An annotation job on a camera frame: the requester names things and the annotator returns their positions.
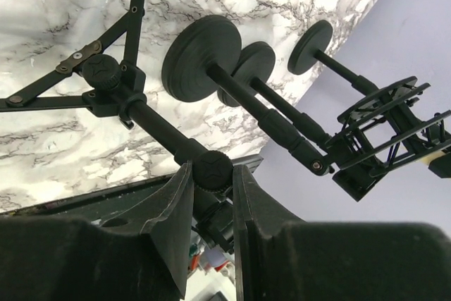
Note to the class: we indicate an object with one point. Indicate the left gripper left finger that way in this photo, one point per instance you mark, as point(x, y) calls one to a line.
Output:
point(141, 254)

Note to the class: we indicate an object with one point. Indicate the shock mount desk stand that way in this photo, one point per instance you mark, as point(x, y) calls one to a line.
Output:
point(379, 133)

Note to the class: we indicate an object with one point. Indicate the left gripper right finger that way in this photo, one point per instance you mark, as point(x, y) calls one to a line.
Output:
point(278, 256)

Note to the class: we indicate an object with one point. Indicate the clip desk stand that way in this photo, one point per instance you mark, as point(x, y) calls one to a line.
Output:
point(257, 72)

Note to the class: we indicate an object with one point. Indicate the tall shock mount stand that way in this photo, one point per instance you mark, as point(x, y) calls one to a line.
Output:
point(109, 66)

